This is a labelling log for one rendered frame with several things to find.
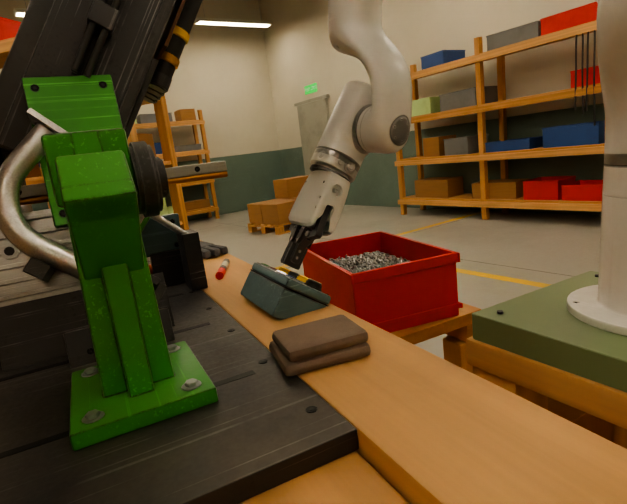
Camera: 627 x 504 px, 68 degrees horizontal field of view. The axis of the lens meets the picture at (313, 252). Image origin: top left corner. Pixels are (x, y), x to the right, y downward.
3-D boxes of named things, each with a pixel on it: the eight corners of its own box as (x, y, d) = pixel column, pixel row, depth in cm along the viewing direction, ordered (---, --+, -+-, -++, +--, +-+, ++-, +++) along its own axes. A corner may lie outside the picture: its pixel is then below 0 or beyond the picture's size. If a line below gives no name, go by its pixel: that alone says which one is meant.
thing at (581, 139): (609, 228, 467) (612, -8, 421) (398, 215, 715) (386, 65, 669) (633, 218, 496) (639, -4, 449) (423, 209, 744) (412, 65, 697)
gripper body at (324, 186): (364, 179, 77) (337, 240, 77) (334, 180, 86) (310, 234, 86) (329, 158, 74) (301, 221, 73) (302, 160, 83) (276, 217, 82)
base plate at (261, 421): (159, 256, 136) (157, 250, 135) (360, 449, 39) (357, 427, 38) (-9, 290, 118) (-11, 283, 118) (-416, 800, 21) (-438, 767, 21)
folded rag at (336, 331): (286, 380, 48) (282, 353, 47) (268, 351, 55) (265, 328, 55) (373, 356, 51) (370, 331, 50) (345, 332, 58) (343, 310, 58)
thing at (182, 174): (207, 177, 100) (204, 163, 100) (228, 177, 86) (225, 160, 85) (-3, 206, 84) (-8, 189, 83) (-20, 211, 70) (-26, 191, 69)
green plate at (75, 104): (139, 222, 75) (111, 98, 75) (143, 212, 67) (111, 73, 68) (60, 236, 70) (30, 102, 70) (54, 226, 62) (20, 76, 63)
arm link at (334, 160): (370, 170, 78) (362, 185, 78) (343, 170, 86) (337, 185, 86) (331, 145, 74) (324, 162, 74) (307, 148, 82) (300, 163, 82)
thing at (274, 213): (305, 218, 807) (299, 175, 791) (337, 219, 748) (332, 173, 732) (248, 232, 731) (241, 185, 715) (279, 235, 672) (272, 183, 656)
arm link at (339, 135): (372, 172, 79) (336, 167, 86) (402, 104, 80) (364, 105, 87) (342, 148, 74) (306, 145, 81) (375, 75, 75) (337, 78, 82)
